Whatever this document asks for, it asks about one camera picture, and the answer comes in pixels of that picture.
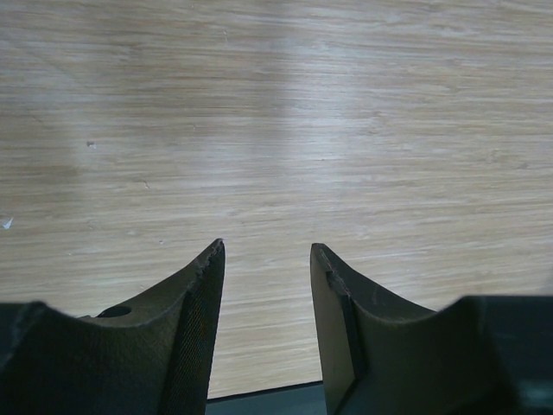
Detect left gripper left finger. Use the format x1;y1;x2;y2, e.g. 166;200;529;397
1;239;226;414

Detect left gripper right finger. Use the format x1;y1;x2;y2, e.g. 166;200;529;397
310;244;552;414

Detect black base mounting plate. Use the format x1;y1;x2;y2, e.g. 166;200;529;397
206;381;327;415

